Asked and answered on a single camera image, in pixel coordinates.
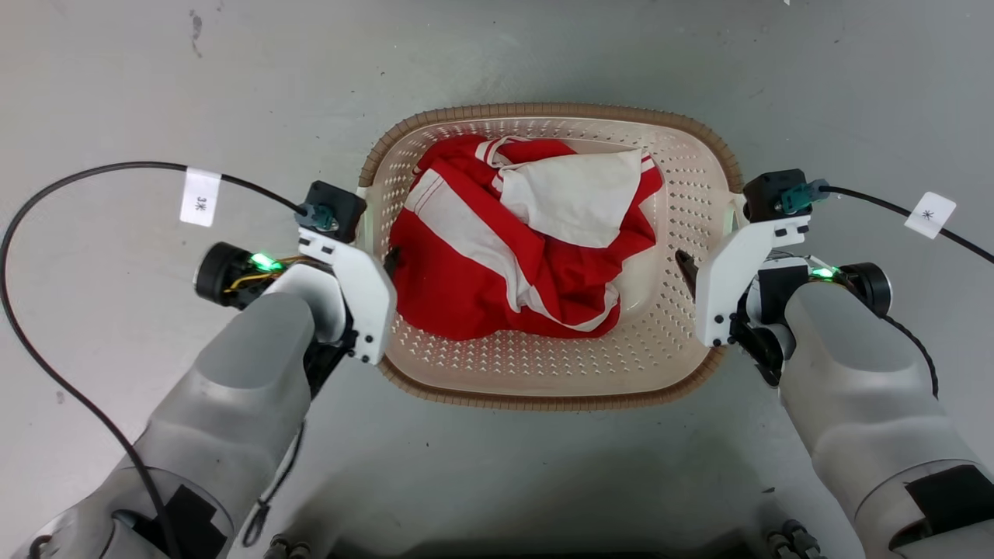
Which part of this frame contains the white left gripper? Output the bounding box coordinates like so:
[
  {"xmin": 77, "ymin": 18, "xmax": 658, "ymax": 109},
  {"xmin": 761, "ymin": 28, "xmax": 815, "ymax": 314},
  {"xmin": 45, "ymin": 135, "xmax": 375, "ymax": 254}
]
[{"xmin": 298, "ymin": 228, "xmax": 402, "ymax": 397}]

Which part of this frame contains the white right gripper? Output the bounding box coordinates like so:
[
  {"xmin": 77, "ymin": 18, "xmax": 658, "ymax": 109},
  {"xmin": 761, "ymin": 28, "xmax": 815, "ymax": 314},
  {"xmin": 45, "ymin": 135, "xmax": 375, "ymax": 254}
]
[{"xmin": 674, "ymin": 215, "xmax": 813, "ymax": 387}]

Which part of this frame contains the beige perforated laundry basket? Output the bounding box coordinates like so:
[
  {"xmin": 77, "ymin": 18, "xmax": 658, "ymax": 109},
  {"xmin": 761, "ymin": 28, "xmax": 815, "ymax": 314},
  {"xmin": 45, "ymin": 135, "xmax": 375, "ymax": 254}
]
[{"xmin": 357, "ymin": 102, "xmax": 745, "ymax": 411}]

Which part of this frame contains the red and white garment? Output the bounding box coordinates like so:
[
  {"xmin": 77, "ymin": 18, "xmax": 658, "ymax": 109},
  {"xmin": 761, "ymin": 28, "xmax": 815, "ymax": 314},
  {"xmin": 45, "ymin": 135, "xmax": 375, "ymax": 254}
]
[{"xmin": 388, "ymin": 134, "xmax": 666, "ymax": 342}]

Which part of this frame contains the white paper cable tag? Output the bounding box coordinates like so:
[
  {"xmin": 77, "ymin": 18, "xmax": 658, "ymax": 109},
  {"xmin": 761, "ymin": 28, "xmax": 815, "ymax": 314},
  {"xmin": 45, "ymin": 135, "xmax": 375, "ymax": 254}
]
[
  {"xmin": 904, "ymin": 191, "xmax": 958, "ymax": 241},
  {"xmin": 179, "ymin": 167, "xmax": 223, "ymax": 228}
]

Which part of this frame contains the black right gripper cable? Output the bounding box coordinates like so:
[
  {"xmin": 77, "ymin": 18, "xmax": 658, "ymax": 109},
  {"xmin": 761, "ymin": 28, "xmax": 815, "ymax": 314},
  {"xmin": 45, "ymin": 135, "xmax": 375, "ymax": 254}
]
[{"xmin": 817, "ymin": 184, "xmax": 994, "ymax": 266}]

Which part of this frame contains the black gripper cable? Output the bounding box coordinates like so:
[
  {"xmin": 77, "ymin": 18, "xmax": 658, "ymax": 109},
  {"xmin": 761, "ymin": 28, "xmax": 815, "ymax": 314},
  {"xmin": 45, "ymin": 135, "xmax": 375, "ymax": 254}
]
[
  {"xmin": 817, "ymin": 184, "xmax": 994, "ymax": 266},
  {"xmin": 0, "ymin": 161, "xmax": 311, "ymax": 559}
]

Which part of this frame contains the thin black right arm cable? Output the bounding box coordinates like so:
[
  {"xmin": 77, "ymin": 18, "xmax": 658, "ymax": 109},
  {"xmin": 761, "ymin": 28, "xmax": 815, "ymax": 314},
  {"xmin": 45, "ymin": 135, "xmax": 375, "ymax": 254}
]
[{"xmin": 880, "ymin": 313, "xmax": 941, "ymax": 401}]

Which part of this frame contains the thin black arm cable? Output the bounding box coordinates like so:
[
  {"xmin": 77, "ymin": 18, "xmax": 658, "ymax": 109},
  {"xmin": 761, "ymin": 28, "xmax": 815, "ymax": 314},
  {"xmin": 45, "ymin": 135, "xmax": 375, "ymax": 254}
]
[
  {"xmin": 241, "ymin": 422, "xmax": 308, "ymax": 549},
  {"xmin": 880, "ymin": 313, "xmax": 941, "ymax": 401}
]

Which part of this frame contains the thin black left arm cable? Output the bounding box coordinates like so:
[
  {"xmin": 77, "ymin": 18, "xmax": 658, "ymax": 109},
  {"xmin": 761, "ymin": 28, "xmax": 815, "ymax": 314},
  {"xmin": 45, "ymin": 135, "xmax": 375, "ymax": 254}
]
[{"xmin": 241, "ymin": 422, "xmax": 308, "ymax": 549}]

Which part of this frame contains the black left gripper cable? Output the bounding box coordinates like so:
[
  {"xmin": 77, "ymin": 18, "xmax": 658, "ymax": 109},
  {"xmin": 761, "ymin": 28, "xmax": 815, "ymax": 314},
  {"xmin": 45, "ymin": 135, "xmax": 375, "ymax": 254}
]
[{"xmin": 0, "ymin": 161, "xmax": 311, "ymax": 559}]

